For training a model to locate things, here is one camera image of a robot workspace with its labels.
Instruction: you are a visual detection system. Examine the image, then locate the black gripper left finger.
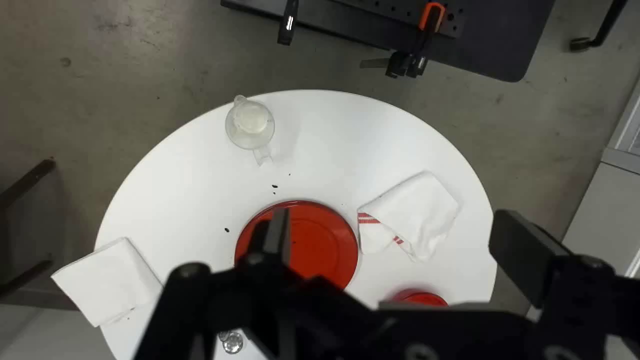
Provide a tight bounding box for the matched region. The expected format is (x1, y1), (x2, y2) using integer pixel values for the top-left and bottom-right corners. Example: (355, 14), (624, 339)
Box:
(237, 207), (293, 273)

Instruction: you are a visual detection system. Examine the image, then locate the white red striped tea towel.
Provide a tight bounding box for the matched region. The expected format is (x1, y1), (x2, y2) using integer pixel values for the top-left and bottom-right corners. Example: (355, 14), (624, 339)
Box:
(355, 171), (461, 263)

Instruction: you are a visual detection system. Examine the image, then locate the round white pedestal table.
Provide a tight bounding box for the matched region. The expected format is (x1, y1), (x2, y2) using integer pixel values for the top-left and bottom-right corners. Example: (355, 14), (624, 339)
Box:
(94, 88), (500, 360)

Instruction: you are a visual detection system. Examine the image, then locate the clear plastic measuring cup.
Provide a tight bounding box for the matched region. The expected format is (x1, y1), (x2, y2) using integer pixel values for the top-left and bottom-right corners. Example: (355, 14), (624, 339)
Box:
(223, 95), (277, 167)

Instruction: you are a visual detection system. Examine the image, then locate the red plate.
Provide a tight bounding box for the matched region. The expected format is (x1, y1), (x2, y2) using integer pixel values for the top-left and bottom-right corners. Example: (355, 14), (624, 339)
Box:
(234, 199), (361, 292)

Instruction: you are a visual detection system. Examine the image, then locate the black orange bar clamp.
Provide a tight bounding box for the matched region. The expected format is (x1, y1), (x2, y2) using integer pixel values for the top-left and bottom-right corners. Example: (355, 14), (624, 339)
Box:
(275, 0), (299, 49)
(386, 0), (450, 81)

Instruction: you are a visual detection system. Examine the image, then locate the black desk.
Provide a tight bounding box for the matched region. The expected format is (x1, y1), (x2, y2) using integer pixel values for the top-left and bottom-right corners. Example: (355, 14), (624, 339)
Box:
(219, 0), (556, 84)

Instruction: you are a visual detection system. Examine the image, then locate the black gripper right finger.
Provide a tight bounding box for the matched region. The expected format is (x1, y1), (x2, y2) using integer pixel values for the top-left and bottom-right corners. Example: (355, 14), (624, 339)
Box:
(488, 209), (616, 316)

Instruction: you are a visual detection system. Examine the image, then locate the plain white folded cloth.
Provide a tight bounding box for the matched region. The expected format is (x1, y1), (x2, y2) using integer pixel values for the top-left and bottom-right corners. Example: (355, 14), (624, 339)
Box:
(50, 236), (166, 330)

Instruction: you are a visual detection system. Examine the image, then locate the red bowl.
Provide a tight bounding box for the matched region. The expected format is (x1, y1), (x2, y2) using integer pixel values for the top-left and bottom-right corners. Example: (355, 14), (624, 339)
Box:
(387, 287), (450, 310)

